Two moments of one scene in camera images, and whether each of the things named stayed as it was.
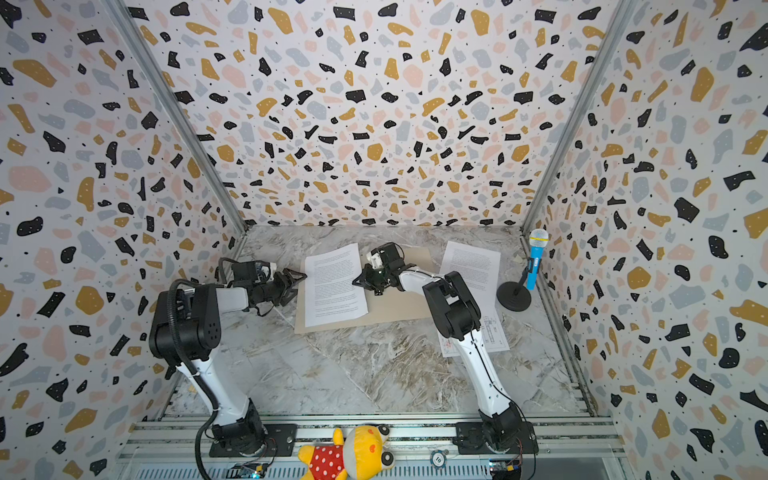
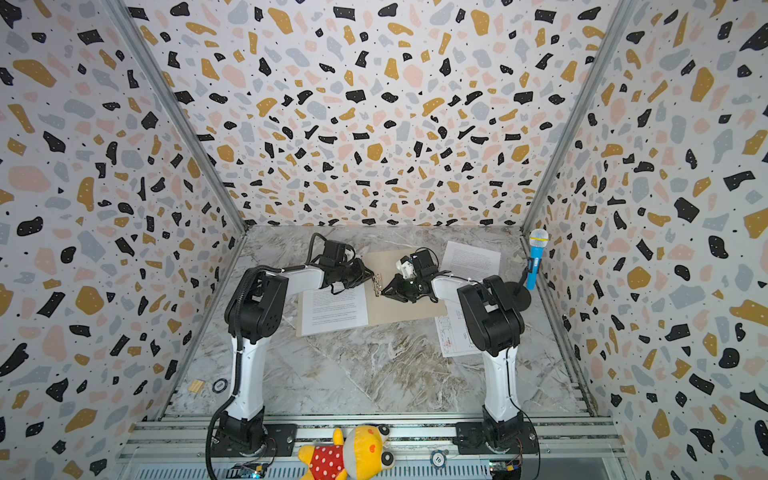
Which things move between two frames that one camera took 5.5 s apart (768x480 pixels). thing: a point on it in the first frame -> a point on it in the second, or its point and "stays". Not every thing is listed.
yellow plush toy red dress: (361, 455) stays
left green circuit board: (247, 470) stays
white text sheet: (478, 268) stays
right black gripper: (372, 274) -> (398, 288)
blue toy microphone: (538, 239) stays
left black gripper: (279, 285) -> (359, 275)
